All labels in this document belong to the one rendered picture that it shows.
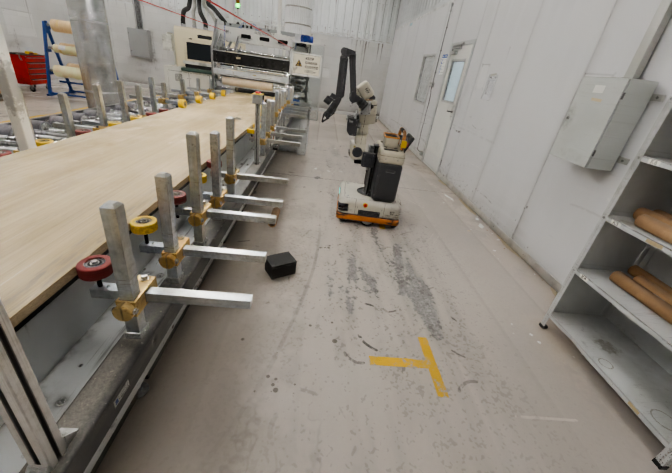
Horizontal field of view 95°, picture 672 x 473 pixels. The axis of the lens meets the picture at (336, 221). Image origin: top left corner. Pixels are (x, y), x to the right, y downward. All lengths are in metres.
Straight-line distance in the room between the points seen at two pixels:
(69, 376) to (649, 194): 2.77
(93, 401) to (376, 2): 11.80
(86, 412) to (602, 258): 2.61
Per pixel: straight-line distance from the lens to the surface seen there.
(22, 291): 1.03
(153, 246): 1.25
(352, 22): 11.92
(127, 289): 0.98
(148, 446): 1.71
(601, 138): 2.89
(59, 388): 1.16
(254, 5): 12.10
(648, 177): 2.48
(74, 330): 1.24
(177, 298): 1.00
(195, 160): 1.29
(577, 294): 2.72
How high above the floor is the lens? 1.45
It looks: 26 degrees down
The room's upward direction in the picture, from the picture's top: 8 degrees clockwise
